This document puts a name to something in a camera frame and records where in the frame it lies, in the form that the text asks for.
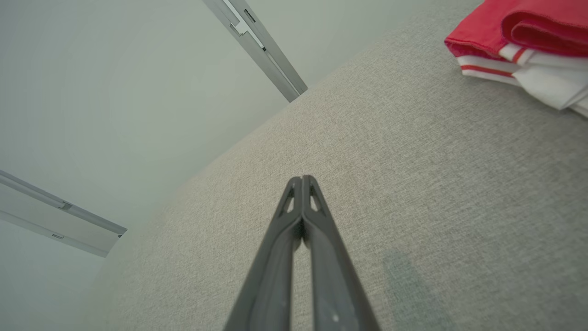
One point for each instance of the grey metal partition post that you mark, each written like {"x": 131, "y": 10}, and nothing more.
{"x": 264, "y": 50}

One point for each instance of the grey metal partition rail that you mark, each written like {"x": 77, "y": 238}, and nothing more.
{"x": 59, "y": 220}

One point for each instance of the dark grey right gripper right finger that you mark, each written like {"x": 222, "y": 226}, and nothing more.
{"x": 337, "y": 285}

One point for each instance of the red garment with white trim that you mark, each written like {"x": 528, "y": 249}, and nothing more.
{"x": 528, "y": 41}

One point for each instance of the grey fabric sofa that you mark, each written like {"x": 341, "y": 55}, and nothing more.
{"x": 413, "y": 184}

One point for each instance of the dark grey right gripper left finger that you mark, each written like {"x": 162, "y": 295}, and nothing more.
{"x": 271, "y": 276}

